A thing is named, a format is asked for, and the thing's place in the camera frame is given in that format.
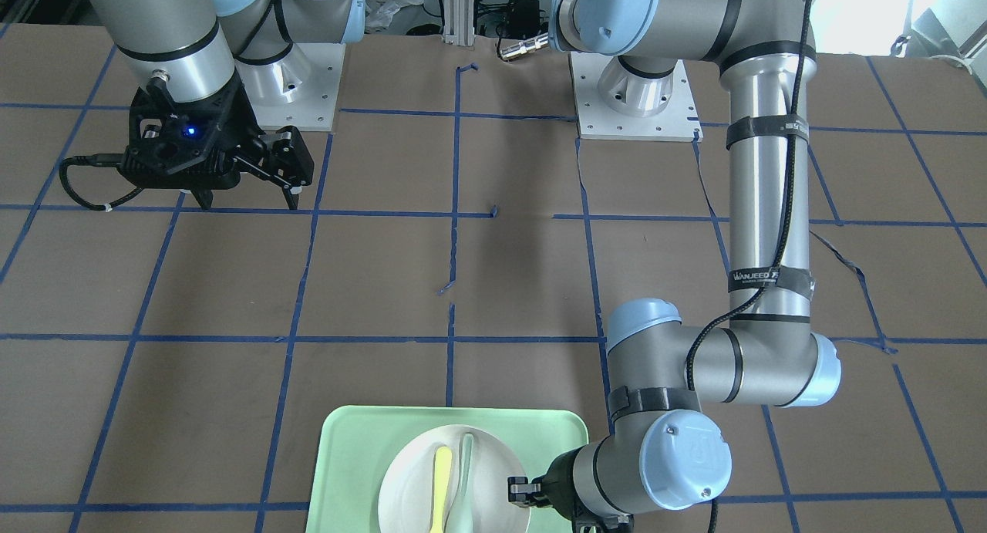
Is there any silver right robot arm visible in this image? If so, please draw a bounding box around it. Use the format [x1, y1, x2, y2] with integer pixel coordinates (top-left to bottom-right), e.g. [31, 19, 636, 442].
[59, 0, 366, 212]

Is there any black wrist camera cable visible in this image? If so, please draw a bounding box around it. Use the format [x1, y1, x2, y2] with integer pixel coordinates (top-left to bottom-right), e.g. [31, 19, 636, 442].
[59, 153, 128, 213]

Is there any aluminium frame post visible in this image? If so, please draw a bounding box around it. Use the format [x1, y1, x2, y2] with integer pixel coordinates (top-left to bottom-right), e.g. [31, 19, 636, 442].
[441, 0, 477, 48]

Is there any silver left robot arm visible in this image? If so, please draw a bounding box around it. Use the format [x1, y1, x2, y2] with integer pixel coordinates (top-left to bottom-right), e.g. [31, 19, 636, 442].
[507, 0, 841, 532]

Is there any cream round plate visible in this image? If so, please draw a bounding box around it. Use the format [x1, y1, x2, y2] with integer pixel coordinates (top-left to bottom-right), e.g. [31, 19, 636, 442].
[378, 424, 531, 532]

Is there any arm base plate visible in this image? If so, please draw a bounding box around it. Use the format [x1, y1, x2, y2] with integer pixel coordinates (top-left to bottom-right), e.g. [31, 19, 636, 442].
[236, 43, 346, 132]
[570, 52, 704, 142]

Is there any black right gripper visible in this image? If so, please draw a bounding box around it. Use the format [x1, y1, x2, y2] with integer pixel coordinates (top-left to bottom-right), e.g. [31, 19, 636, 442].
[191, 82, 315, 211]

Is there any pale green plastic spoon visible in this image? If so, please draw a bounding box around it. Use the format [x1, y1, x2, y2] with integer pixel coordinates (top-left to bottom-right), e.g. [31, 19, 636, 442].
[446, 433, 473, 532]

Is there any light green plastic tray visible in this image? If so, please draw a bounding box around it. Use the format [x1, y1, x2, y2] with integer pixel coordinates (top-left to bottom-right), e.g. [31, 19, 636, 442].
[306, 406, 588, 532]

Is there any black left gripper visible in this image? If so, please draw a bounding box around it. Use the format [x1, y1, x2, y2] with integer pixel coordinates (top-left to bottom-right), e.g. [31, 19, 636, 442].
[507, 449, 632, 532]

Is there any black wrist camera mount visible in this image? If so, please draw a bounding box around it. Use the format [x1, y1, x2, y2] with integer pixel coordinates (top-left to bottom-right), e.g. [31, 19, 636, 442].
[116, 75, 242, 191]

